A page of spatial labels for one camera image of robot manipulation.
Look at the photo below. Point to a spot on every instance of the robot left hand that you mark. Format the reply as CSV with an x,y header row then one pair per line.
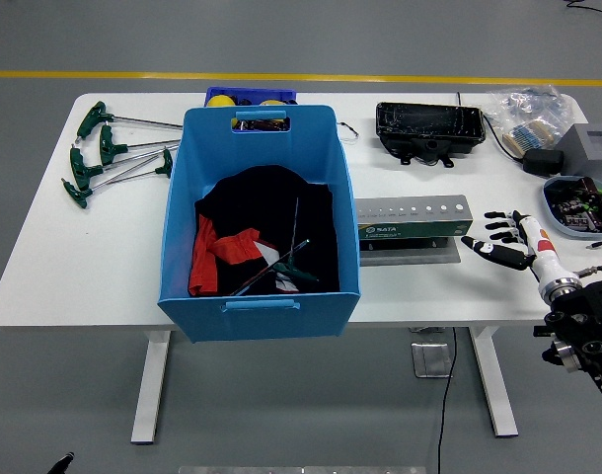
x,y
61,464

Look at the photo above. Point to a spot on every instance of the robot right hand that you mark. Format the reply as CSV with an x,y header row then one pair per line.
x,y
543,247

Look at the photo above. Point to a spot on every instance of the green grey hex key rack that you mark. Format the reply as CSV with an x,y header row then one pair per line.
x,y
409,231

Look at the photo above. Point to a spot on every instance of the light blue storage box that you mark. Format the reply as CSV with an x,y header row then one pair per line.
x,y
261,148

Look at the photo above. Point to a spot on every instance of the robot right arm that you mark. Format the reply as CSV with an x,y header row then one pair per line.
x,y
587,316

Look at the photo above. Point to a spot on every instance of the light blue bowl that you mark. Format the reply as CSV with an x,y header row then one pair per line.
x,y
549,202

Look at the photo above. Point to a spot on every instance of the dark electronic parts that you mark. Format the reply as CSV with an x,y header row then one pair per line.
x,y
577,207

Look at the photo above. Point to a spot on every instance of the grey foam block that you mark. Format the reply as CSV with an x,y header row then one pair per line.
x,y
575,143

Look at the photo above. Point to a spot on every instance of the tan blue resistor strip pack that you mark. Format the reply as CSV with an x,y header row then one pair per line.
x,y
520,138

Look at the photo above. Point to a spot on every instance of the white table leg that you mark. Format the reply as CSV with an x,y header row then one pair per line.
x,y
493,385
150,385

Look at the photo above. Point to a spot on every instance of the clear bag of blue parts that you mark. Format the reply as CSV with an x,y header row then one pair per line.
x,y
528,101

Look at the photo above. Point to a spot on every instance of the metal floor plate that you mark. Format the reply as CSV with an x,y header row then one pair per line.
x,y
430,360

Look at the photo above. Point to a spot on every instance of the black plastic tray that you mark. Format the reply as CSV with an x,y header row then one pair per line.
x,y
404,121

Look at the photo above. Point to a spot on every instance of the black and red clothing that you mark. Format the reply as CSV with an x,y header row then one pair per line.
x,y
247,207

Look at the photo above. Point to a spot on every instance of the yellow tape measure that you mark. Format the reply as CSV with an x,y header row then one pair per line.
x,y
271,103

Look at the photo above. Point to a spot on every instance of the dark blue plastic bin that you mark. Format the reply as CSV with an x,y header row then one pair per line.
x,y
251,92

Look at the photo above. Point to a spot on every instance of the yellow ball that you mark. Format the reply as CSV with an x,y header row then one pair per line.
x,y
219,101

